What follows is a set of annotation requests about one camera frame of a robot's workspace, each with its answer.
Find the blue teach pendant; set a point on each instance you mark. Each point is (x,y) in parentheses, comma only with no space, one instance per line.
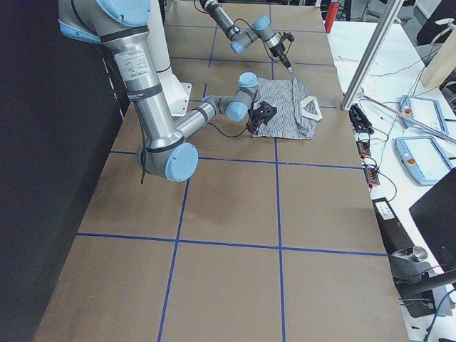
(424,110)
(423,158)

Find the red cylinder bottle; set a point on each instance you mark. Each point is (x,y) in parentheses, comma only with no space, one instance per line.
(331,15)

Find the lower blue teach pendant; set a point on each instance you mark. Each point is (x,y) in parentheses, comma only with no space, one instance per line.
(423,158)

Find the aluminium frame post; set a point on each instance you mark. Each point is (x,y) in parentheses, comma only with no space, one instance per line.
(376,40)

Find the blue white striped polo shirt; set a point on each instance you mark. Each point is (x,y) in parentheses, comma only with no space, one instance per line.
(288,122)

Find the black stand with metal knob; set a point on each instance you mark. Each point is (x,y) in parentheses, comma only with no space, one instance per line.
(420,287)

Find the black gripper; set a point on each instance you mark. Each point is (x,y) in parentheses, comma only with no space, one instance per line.
(278,53)
(255,123)

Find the beige wooden board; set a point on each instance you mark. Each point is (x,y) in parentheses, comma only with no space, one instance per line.
(441,65)

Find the black clamp tool on table edge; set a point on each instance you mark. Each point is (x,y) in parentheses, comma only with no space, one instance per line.
(359,120)

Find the orange black connector block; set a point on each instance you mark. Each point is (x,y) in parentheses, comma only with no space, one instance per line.
(363,148)
(371,175)

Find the upper blue teach pendant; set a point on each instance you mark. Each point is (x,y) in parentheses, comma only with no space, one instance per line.
(424,110)

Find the black monitor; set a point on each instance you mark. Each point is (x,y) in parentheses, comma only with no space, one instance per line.
(434,216)

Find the black box with white label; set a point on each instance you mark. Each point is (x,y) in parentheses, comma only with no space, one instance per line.
(393,233)

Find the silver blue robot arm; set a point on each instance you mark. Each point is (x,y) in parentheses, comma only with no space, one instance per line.
(133,31)
(242,34)

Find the white mounting pillar with base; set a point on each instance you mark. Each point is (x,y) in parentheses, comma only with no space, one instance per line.
(177,94)

